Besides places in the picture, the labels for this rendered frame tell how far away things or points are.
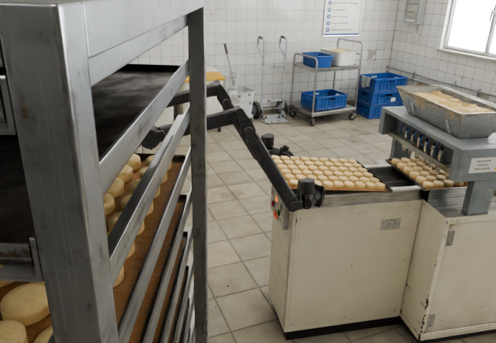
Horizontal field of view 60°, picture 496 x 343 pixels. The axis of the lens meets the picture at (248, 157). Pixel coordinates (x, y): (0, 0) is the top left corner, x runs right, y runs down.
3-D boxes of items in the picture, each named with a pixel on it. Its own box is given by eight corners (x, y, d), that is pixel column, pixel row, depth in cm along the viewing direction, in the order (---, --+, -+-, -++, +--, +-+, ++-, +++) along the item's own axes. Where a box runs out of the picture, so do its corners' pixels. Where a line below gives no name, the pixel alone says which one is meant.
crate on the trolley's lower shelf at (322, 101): (329, 101, 663) (331, 88, 656) (346, 107, 633) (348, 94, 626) (300, 105, 637) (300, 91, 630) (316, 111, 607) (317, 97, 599)
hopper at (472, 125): (436, 108, 253) (441, 85, 248) (508, 140, 203) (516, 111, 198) (391, 110, 248) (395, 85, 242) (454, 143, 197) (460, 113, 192)
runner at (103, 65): (175, 23, 81) (174, 7, 80) (190, 23, 81) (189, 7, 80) (-41, 133, 22) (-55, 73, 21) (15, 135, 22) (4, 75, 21)
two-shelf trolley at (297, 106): (332, 110, 685) (339, 37, 643) (357, 120, 638) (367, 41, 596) (287, 116, 646) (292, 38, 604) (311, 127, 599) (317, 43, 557)
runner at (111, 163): (176, 71, 84) (176, 56, 83) (190, 71, 84) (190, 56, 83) (-6, 280, 25) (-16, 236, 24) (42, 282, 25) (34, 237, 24)
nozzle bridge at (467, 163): (421, 156, 274) (431, 105, 261) (507, 212, 209) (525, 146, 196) (373, 159, 267) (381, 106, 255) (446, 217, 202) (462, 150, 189)
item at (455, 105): (438, 98, 250) (440, 88, 247) (508, 127, 201) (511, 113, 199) (395, 99, 244) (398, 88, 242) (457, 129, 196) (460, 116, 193)
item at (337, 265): (370, 290, 282) (392, 163, 248) (398, 328, 251) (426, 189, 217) (266, 302, 267) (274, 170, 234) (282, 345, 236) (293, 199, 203)
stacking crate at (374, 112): (385, 110, 697) (387, 97, 689) (401, 116, 662) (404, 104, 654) (353, 112, 677) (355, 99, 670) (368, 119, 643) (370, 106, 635)
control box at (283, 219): (275, 206, 237) (277, 184, 231) (288, 229, 215) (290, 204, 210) (269, 207, 236) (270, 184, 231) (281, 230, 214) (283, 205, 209)
